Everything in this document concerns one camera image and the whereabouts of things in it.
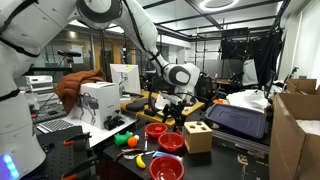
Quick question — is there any black orange clamp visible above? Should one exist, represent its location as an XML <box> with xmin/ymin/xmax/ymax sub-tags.
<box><xmin>63</xmin><ymin>132</ymin><xmax>92</xmax><ymax>146</ymax></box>

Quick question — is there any orange toy carrot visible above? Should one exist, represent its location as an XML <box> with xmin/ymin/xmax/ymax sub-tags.
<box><xmin>127</xmin><ymin>135</ymin><xmax>140</xmax><ymax>148</ymax></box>

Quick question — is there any middle red bowl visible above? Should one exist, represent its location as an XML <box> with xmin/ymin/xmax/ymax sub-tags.
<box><xmin>158</xmin><ymin>133</ymin><xmax>184</xmax><ymax>152</ymax></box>

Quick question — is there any blue toothpaste tube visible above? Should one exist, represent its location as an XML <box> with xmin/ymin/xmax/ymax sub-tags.
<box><xmin>152</xmin><ymin>151</ymin><xmax>183</xmax><ymax>162</ymax></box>

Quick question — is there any white dome object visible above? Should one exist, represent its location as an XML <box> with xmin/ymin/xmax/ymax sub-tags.
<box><xmin>155</xmin><ymin>95</ymin><xmax>170</xmax><ymax>110</ymax></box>

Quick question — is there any near red bowl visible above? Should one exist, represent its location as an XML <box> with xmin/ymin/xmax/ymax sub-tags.
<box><xmin>148</xmin><ymin>156</ymin><xmax>185</xmax><ymax>180</ymax></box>

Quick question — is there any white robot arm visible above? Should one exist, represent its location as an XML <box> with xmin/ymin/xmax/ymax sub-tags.
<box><xmin>0</xmin><ymin>0</ymin><xmax>200</xmax><ymax>180</ymax></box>

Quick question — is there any far red bowl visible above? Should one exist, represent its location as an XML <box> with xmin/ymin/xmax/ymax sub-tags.
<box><xmin>145</xmin><ymin>123</ymin><xmax>168</xmax><ymax>138</ymax></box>

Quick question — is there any brown puffer jacket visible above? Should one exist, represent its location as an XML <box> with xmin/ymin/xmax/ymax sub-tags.
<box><xmin>55</xmin><ymin>70</ymin><xmax>106</xmax><ymax>113</ymax></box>

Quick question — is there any blue plastic bin lid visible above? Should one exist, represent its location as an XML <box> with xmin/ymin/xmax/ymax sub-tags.
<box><xmin>205</xmin><ymin>104</ymin><xmax>267</xmax><ymax>139</ymax></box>

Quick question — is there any yellow toy banana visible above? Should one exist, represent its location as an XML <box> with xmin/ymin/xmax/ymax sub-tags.
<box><xmin>136</xmin><ymin>154</ymin><xmax>146</xmax><ymax>169</ymax></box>

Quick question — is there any white robot dog box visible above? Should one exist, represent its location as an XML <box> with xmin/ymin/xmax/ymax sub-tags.
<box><xmin>71</xmin><ymin>82</ymin><xmax>120</xmax><ymax>129</ymax></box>

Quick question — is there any red handled tool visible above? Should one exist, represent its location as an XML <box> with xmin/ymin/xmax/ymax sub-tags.
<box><xmin>144</xmin><ymin>132</ymin><xmax>148</xmax><ymax>151</ymax></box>

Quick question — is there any metal spoon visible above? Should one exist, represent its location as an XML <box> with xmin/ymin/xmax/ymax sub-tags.
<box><xmin>123</xmin><ymin>150</ymin><xmax>155</xmax><ymax>160</ymax></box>

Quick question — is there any black curtain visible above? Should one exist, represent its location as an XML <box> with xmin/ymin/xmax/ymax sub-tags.
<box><xmin>221</xmin><ymin>28</ymin><xmax>283</xmax><ymax>86</ymax></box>

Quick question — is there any large cardboard box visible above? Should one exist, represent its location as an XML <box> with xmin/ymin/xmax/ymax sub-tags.
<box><xmin>269</xmin><ymin>93</ymin><xmax>320</xmax><ymax>180</ymax></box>

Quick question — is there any white monitor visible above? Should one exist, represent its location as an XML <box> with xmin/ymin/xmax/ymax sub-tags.
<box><xmin>110</xmin><ymin>64</ymin><xmax>141</xmax><ymax>94</ymax></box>

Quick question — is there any black game controller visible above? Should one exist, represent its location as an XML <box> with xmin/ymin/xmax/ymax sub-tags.
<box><xmin>104</xmin><ymin>116</ymin><xmax>124</xmax><ymax>130</ymax></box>

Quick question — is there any white plastic bag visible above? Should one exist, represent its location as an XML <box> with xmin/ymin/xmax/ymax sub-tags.
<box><xmin>227</xmin><ymin>89</ymin><xmax>270</xmax><ymax>113</ymax></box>

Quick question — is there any wooden shape sorter box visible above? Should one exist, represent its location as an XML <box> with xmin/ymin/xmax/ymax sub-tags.
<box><xmin>182</xmin><ymin>121</ymin><xmax>212</xmax><ymax>154</ymax></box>

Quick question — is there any red bowl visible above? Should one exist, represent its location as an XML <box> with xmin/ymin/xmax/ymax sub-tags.
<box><xmin>145</xmin><ymin>123</ymin><xmax>168</xmax><ymax>138</ymax></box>
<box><xmin>148</xmin><ymin>156</ymin><xmax>185</xmax><ymax>180</ymax></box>
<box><xmin>158</xmin><ymin>133</ymin><xmax>184</xmax><ymax>152</ymax></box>

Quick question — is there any keyboard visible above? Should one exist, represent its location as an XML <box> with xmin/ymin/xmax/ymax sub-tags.
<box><xmin>37</xmin><ymin>119</ymin><xmax>74</xmax><ymax>133</ymax></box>

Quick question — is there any green toy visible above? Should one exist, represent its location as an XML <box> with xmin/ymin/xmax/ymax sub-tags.
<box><xmin>114</xmin><ymin>131</ymin><xmax>133</xmax><ymax>146</ymax></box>

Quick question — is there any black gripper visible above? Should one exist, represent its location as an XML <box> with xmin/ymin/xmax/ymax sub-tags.
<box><xmin>162</xmin><ymin>104</ymin><xmax>184</xmax><ymax>134</ymax></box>

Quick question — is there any wooden desk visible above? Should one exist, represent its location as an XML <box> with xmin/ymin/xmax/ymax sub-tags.
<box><xmin>120</xmin><ymin>98</ymin><xmax>205</xmax><ymax>127</ymax></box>

